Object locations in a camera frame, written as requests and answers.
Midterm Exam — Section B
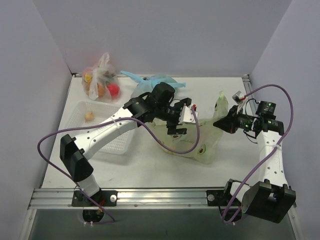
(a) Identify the light green avocado plastic bag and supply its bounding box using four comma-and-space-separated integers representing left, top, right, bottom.
146, 91, 229, 165

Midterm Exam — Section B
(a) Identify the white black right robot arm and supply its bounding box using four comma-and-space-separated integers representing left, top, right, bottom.
213, 101, 296, 223

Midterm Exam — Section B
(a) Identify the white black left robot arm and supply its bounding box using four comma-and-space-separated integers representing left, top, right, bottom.
59, 82, 198, 206

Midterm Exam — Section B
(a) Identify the blue tied plastic bag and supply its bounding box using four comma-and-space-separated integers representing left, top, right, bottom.
120, 70, 186, 98

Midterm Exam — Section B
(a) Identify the clear tied bag of fruits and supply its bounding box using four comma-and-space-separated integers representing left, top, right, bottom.
81, 52, 120, 103

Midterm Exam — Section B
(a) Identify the small tan fake fruit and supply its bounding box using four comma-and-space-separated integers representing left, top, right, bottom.
84, 111, 95, 122

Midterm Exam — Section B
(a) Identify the white perforated plastic basket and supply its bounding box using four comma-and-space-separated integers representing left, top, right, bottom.
62, 100, 135, 155

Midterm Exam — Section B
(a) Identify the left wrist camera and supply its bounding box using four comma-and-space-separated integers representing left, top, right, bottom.
178, 104, 199, 124

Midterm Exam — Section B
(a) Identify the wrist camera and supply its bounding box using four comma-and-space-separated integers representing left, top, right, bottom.
178, 104, 199, 124
232, 91, 246, 110

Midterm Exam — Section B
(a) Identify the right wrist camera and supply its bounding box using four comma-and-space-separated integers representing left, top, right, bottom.
232, 91, 246, 110

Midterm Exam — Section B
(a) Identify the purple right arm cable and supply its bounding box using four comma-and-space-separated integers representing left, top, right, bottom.
221, 84, 294, 224

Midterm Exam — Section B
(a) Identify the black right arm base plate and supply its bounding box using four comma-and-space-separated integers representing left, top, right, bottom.
206, 189, 232, 207

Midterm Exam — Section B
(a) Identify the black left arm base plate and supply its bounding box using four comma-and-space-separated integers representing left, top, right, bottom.
71, 190, 118, 207

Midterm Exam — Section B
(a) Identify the aluminium front rail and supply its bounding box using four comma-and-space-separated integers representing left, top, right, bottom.
28, 187, 224, 210

